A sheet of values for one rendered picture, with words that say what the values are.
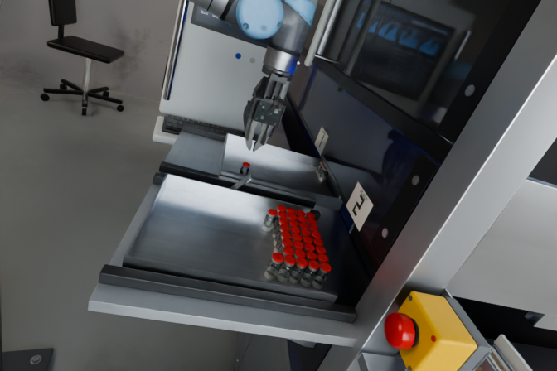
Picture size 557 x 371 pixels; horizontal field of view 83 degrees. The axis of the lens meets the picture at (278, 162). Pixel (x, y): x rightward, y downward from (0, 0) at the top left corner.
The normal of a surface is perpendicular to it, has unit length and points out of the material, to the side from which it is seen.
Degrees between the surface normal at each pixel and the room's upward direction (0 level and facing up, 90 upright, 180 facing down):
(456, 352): 90
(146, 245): 0
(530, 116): 90
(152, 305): 0
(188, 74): 90
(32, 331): 0
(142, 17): 90
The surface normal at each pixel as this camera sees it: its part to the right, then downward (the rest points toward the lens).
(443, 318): 0.32, -0.87
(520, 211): 0.09, 0.43
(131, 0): 0.30, 0.48
